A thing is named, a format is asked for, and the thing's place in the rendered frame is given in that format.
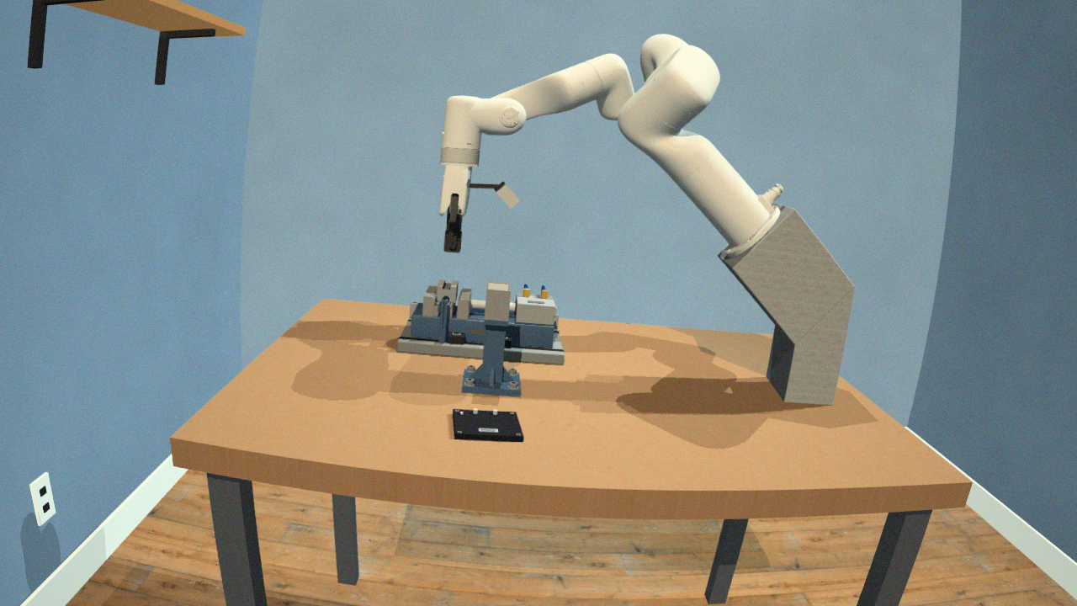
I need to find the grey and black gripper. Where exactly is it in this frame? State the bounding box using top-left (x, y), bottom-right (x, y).
top-left (439, 163), bottom-right (479, 253)

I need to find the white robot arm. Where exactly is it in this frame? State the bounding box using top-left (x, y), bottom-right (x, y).
top-left (440, 36), bottom-right (783, 258)

